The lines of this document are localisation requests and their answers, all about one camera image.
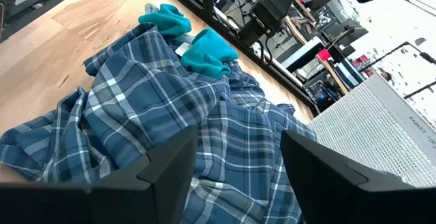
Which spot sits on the blue plaid shirt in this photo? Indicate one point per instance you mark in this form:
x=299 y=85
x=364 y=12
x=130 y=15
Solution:
x=153 y=91

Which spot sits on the teal garment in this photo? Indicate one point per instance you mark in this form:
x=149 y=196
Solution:
x=207 y=53

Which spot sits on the blue-grey towel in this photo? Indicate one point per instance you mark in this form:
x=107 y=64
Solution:
x=150 y=9

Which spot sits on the white plastic basket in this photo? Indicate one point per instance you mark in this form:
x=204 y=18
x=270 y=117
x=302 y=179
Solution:
x=368 y=132

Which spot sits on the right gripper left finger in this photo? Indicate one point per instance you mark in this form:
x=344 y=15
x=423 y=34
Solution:
x=119 y=200

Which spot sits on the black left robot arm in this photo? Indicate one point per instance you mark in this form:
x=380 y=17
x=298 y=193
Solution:
x=272 y=9

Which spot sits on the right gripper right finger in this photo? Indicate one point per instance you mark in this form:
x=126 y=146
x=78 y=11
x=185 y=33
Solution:
x=340 y=196

